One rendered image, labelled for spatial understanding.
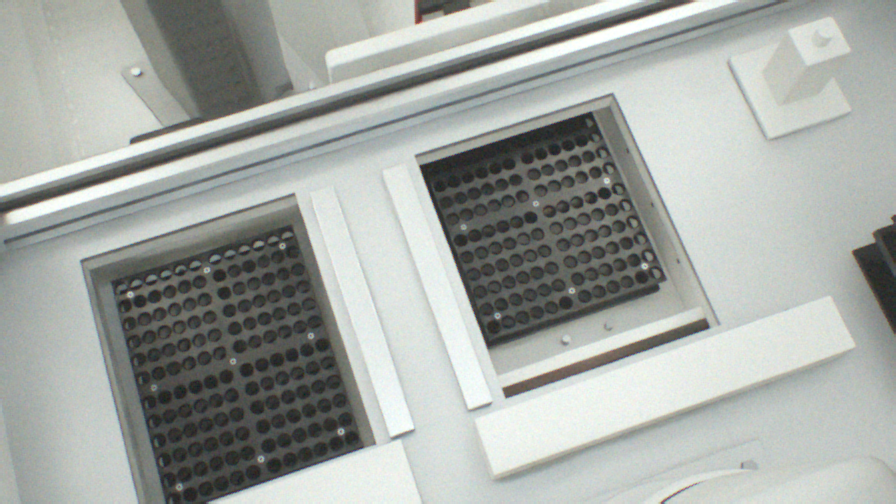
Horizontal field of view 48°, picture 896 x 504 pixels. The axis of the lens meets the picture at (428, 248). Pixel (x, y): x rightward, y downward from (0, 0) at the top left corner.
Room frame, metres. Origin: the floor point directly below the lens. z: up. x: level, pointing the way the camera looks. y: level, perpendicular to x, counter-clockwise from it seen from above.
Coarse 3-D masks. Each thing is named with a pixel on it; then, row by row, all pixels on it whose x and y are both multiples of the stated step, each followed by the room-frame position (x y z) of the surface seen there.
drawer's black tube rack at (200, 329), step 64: (256, 256) 0.32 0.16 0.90; (128, 320) 0.26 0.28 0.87; (192, 320) 0.26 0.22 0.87; (256, 320) 0.25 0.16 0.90; (320, 320) 0.26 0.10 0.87; (192, 384) 0.20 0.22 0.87; (256, 384) 0.20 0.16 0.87; (320, 384) 0.20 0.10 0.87; (192, 448) 0.14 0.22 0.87; (256, 448) 0.14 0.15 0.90; (320, 448) 0.14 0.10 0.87
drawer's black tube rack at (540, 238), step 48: (528, 144) 0.43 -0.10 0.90; (576, 144) 0.43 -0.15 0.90; (432, 192) 0.39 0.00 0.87; (480, 192) 0.38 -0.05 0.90; (528, 192) 0.38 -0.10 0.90; (576, 192) 0.38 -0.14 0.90; (624, 192) 0.38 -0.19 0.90; (480, 240) 0.33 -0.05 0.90; (528, 240) 0.34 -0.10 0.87; (576, 240) 0.34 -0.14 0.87; (624, 240) 0.34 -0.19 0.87; (480, 288) 0.29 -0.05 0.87; (528, 288) 0.28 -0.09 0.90; (576, 288) 0.28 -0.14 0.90; (624, 288) 0.28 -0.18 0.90
